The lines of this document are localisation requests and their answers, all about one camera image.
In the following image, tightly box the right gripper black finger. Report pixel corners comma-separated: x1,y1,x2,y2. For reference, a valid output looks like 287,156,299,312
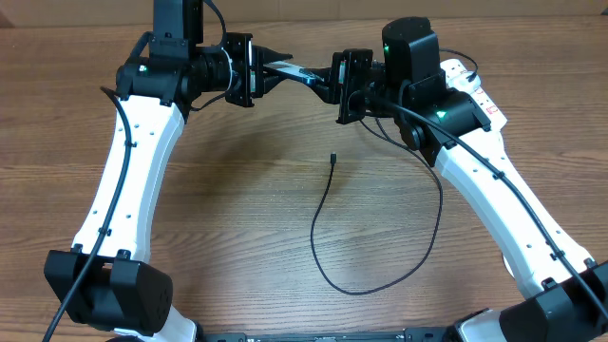
313,85,341,105
299,67,332,85

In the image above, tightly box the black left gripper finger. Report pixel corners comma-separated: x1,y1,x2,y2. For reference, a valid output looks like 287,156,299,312
251,71,285,98
253,45,294,65

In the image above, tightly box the Galaxy S24+ smartphone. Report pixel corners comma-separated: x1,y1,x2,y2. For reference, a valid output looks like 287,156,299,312
264,61,314,86

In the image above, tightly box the black USB charging cable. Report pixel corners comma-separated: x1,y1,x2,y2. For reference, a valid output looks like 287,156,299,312
310,47,480,296

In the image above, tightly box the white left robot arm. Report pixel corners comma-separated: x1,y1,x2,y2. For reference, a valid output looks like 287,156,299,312
44,0,286,342

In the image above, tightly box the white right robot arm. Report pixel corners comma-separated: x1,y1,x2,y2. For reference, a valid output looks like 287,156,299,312
304,17,607,341

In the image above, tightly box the white USB charger plug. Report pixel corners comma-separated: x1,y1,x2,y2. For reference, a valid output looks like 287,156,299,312
446,71,481,94

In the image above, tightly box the white power strip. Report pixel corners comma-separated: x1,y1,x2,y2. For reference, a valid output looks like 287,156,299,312
440,59,507,132

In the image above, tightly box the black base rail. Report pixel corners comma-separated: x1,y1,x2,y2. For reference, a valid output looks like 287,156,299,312
202,327,447,342

